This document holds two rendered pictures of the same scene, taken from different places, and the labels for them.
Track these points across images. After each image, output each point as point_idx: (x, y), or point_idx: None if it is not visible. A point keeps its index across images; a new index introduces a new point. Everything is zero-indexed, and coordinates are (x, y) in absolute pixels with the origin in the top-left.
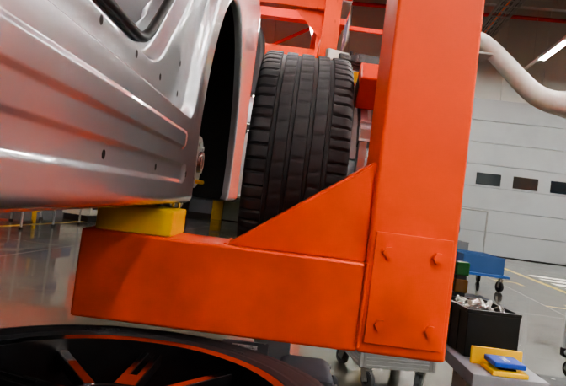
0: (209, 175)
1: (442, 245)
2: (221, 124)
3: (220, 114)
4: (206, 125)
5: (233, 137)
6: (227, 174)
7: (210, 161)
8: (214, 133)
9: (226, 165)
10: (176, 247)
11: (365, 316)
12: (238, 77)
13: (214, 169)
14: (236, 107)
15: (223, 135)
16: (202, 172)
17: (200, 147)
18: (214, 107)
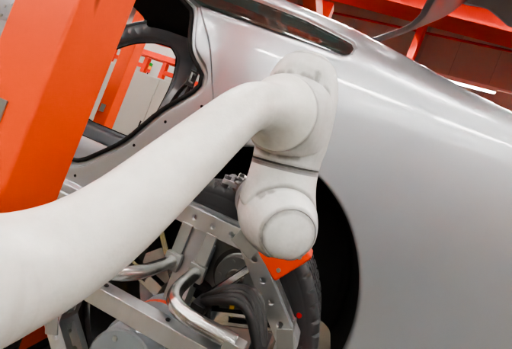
0: (343, 338)
1: None
2: (357, 283)
3: (357, 271)
4: (356, 283)
5: (357, 302)
6: (345, 344)
7: (349, 323)
8: (356, 293)
9: (349, 333)
10: None
11: None
12: (350, 229)
13: (346, 334)
14: (358, 265)
15: (356, 297)
16: (344, 332)
17: (238, 266)
18: (356, 263)
